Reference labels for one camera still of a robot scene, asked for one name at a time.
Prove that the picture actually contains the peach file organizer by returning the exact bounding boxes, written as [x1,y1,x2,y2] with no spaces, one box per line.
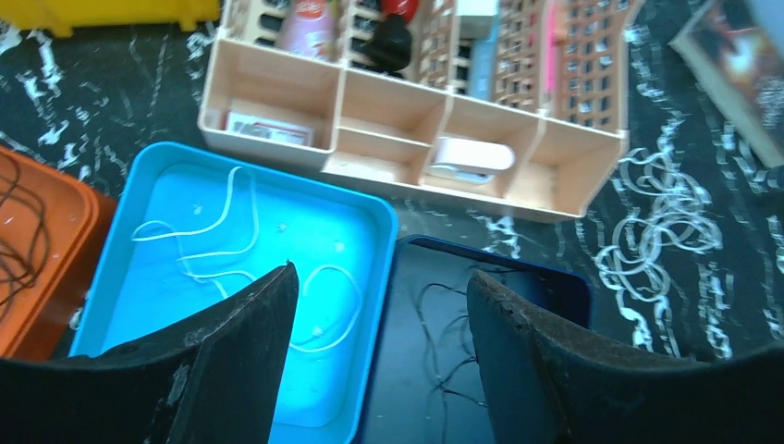
[198,1,641,222]

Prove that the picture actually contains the pink pen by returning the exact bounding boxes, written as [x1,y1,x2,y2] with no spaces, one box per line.
[542,1,559,113]

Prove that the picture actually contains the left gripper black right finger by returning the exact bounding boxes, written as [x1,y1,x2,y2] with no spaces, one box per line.
[466,272,783,443]

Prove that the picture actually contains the teal plastic tray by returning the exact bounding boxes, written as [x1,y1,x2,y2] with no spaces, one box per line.
[70,142,398,443]

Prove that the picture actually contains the pink tube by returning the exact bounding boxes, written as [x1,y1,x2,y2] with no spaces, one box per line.
[276,0,337,61]

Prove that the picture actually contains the white cable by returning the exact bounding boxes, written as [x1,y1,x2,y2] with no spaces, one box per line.
[129,165,364,355]

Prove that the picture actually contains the dark blue plastic tray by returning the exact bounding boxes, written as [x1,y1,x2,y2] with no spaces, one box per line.
[355,235,592,443]

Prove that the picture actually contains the thin cables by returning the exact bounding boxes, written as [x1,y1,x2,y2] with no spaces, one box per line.
[591,146,736,360]

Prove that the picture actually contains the small white red box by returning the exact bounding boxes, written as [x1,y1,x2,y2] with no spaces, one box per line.
[226,111,314,146]

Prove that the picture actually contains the orange plastic tray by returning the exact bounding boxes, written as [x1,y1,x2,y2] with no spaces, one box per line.
[1,148,116,361]

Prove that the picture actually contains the grey blue pen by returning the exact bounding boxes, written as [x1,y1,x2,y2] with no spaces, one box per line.
[467,20,499,101]

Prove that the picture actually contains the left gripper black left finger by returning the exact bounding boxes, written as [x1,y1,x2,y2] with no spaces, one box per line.
[1,263,300,443]

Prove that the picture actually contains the yellow plastic bin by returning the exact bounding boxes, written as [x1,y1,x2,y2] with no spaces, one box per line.
[1,0,221,38]

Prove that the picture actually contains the black cable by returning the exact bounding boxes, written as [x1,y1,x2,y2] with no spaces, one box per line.
[0,153,54,326]
[410,263,491,444]

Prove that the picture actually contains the brown book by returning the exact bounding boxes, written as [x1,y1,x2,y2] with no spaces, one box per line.
[669,1,783,167]

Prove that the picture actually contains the white pink box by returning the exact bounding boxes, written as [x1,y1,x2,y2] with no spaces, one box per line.
[456,0,498,40]

